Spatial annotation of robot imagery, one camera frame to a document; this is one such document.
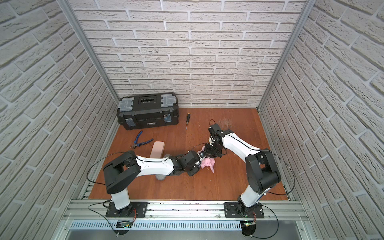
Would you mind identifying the pink microfiber cloth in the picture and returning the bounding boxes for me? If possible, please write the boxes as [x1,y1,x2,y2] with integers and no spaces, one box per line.
[199,147,216,173]

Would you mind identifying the grey felt eyeglass case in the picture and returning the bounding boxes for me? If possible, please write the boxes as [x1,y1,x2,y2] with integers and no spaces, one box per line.
[155,154,173,181]

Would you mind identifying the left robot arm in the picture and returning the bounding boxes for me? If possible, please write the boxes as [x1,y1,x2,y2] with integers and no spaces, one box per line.
[103,151,203,211]

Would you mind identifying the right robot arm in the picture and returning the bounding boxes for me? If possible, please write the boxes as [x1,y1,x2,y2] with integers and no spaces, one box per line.
[204,124,282,216]

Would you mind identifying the pink eyeglass case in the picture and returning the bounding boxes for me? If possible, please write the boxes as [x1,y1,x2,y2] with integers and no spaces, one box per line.
[150,141,165,159]

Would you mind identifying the black plastic toolbox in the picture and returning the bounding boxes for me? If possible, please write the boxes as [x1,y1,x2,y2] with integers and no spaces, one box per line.
[117,93,180,131]

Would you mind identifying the black handled screwdriver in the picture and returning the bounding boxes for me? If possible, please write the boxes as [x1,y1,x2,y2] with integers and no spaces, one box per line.
[186,113,191,130]

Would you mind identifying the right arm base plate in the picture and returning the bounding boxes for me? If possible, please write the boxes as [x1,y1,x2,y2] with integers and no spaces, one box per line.
[224,202,265,219]

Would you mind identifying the blue handled pliers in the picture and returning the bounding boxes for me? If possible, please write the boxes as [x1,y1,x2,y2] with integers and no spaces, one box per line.
[130,130,154,150]

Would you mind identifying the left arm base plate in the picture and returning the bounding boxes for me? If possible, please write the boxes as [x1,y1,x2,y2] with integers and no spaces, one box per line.
[106,202,149,218]

